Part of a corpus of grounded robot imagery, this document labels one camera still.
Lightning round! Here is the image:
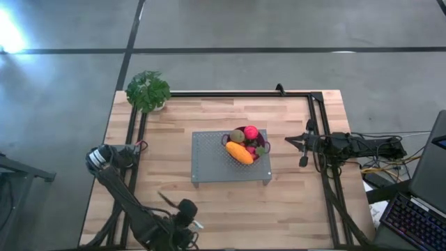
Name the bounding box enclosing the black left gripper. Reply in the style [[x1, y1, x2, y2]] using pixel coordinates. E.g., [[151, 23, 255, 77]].
[[167, 198, 199, 250]]

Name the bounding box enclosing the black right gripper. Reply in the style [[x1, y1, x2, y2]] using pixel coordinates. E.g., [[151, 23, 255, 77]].
[[284, 119, 318, 168]]

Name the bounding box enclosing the purple colander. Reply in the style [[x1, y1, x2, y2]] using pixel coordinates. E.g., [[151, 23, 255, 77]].
[[220, 125, 272, 163]]

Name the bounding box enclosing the red round fruit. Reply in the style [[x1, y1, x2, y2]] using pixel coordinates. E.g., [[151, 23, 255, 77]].
[[243, 125, 259, 141]]

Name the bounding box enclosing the orange oblong fruit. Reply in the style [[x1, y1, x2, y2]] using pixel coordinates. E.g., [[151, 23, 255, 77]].
[[224, 141, 254, 166]]

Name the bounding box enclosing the brown kiwi fruit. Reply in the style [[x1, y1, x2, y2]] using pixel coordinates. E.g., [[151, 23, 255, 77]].
[[229, 128, 246, 144]]

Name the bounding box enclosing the grey perforated metal shelf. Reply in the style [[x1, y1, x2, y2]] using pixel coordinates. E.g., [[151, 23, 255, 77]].
[[190, 129, 273, 189]]

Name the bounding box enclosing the black power adapter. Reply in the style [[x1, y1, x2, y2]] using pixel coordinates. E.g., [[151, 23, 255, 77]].
[[364, 173, 387, 188]]

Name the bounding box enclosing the white paper sheet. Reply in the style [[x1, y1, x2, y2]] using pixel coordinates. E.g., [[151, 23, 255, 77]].
[[362, 181, 387, 229]]

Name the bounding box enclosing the green plant in white pot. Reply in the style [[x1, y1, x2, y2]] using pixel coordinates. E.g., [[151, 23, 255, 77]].
[[125, 70, 172, 114]]

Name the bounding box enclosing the grey laptop with lit keyboard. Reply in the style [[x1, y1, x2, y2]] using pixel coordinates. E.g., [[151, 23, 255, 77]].
[[374, 109, 446, 251]]

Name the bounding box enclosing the dark grey metal stand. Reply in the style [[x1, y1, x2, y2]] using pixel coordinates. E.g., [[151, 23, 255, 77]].
[[0, 151, 56, 251]]

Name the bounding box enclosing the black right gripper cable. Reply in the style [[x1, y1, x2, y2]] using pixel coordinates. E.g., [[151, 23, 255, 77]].
[[312, 135, 330, 174]]

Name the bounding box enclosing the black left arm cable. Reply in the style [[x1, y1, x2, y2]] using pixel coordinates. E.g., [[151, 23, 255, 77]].
[[157, 190, 179, 209]]

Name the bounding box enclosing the yellow cable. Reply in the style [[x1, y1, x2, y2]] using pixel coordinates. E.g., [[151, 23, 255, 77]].
[[360, 155, 422, 175]]

